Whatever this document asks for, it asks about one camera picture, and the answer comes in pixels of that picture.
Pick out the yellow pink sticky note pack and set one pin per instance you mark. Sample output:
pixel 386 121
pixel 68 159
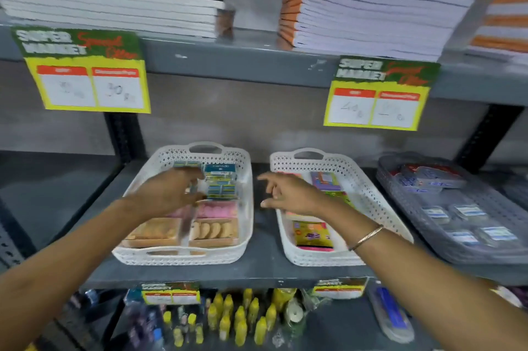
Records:
pixel 312 235

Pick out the grey metal shelf rack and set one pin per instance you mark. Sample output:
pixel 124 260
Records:
pixel 264 258

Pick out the person's right hand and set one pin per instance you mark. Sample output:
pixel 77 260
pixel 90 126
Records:
pixel 295 196

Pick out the group of yellow glue bottles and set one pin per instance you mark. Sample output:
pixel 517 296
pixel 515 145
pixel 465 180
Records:
pixel 239 317

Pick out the person's left forearm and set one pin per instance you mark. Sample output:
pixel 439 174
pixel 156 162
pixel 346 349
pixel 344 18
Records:
pixel 62 272

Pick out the green sticky note pack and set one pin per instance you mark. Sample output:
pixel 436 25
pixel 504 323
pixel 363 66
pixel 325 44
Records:
pixel 340 198

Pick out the person's right thumb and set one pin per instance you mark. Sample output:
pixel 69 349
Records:
pixel 273 203

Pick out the white tape roll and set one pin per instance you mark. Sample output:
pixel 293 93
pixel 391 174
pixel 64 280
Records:
pixel 294 311

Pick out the stack of orange-spine notebooks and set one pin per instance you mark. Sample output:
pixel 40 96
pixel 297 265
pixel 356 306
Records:
pixel 379 4

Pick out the stack of white notebooks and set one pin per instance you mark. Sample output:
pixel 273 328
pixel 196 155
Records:
pixel 107 10

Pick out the tan eraser pack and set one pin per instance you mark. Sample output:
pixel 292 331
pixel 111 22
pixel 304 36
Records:
pixel 154 233
pixel 214 233

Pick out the person's right forearm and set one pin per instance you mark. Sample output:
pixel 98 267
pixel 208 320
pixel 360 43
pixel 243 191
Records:
pixel 420 280

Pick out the grey perforated plastic basket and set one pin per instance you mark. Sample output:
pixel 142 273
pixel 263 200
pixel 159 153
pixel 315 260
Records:
pixel 474 254

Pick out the slim clear pen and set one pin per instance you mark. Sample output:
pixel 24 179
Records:
pixel 187 221

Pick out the person's left fingers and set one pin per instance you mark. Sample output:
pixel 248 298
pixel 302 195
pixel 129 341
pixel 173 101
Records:
pixel 190 175

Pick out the small green yellow price tag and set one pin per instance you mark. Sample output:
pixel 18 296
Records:
pixel 340 289
pixel 171 295

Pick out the thin gold bangle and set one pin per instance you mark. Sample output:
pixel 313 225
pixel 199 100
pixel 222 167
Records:
pixel 367 237

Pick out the white perforated plastic basket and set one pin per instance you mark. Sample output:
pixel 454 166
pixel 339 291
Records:
pixel 243 202
pixel 359 194

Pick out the red white flat packets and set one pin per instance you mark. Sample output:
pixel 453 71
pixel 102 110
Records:
pixel 433 176

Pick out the stack of orange-striped notebooks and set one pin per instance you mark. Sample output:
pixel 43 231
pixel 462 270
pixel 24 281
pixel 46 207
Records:
pixel 505 21

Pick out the group of dark small bottles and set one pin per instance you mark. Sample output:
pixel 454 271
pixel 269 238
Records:
pixel 142 326

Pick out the person's left hand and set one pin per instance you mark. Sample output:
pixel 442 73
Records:
pixel 163 194

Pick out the pink eraser pack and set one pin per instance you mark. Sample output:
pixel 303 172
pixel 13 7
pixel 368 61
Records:
pixel 216 209

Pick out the small clear plastic box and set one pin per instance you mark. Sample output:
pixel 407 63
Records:
pixel 463 238
pixel 435 214
pixel 469 212
pixel 499 235

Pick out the blue white blister packet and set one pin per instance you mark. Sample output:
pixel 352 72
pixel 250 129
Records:
pixel 391 313

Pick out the blue green eraser packets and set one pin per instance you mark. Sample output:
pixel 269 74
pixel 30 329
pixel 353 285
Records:
pixel 222 188

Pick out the purple sticky note pack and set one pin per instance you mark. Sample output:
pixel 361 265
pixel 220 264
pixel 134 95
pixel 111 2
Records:
pixel 326 181

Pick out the teal small box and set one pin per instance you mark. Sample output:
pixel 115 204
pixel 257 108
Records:
pixel 220 168

